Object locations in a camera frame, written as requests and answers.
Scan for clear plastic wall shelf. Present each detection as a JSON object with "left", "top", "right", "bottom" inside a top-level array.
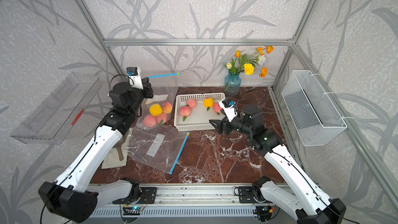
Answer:
[{"left": 10, "top": 73, "right": 102, "bottom": 145}]

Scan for yellow peach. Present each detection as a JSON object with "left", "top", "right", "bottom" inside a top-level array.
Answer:
[
  {"left": 149, "top": 104, "right": 163, "bottom": 117},
  {"left": 203, "top": 97, "right": 214, "bottom": 111}
]

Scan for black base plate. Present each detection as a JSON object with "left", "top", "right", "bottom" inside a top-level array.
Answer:
[
  {"left": 234, "top": 186, "right": 265, "bottom": 204},
  {"left": 112, "top": 187, "right": 157, "bottom": 205}
]

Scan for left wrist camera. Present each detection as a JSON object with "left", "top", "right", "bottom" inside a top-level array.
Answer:
[{"left": 126, "top": 67, "right": 144, "bottom": 90}]

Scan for pink peach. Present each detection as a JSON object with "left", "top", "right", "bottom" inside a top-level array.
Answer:
[
  {"left": 212, "top": 102, "right": 222, "bottom": 115},
  {"left": 186, "top": 99, "right": 198, "bottom": 109},
  {"left": 144, "top": 114, "right": 158, "bottom": 128},
  {"left": 156, "top": 113, "right": 167, "bottom": 125},
  {"left": 162, "top": 102, "right": 173, "bottom": 114},
  {"left": 179, "top": 105, "right": 191, "bottom": 121}
]

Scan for pink peach top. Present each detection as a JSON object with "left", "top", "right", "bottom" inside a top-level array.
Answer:
[{"left": 186, "top": 99, "right": 198, "bottom": 109}]

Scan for pink peach bottom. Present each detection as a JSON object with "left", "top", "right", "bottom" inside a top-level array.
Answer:
[{"left": 156, "top": 113, "right": 167, "bottom": 125}]

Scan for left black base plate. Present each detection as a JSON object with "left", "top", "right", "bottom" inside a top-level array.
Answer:
[{"left": 112, "top": 187, "right": 157, "bottom": 205}]

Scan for white plastic fruit basket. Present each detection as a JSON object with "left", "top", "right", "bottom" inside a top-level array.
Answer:
[{"left": 174, "top": 92, "right": 226, "bottom": 132}]

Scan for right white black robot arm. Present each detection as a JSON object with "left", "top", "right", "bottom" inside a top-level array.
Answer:
[{"left": 210, "top": 99, "right": 346, "bottom": 224}]

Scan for blue glass vase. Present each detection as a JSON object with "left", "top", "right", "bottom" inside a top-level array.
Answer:
[{"left": 223, "top": 72, "right": 241, "bottom": 96}]

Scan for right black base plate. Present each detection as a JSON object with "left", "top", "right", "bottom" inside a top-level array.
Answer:
[{"left": 234, "top": 186, "right": 265, "bottom": 204}]

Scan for small brown woven basket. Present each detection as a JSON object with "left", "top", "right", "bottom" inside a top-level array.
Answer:
[{"left": 114, "top": 137, "right": 126, "bottom": 161}]

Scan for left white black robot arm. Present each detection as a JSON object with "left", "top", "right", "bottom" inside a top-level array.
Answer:
[{"left": 38, "top": 78, "right": 153, "bottom": 223}]

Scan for white wire mesh basket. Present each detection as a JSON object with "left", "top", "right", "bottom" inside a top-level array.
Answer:
[{"left": 282, "top": 70, "right": 347, "bottom": 147}]

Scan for orange yellow artificial flowers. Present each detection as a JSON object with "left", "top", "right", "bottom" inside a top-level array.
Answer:
[{"left": 224, "top": 46, "right": 274, "bottom": 78}]

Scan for clear zip-top bag blue zipper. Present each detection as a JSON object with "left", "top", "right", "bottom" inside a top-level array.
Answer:
[{"left": 136, "top": 73, "right": 181, "bottom": 130}]

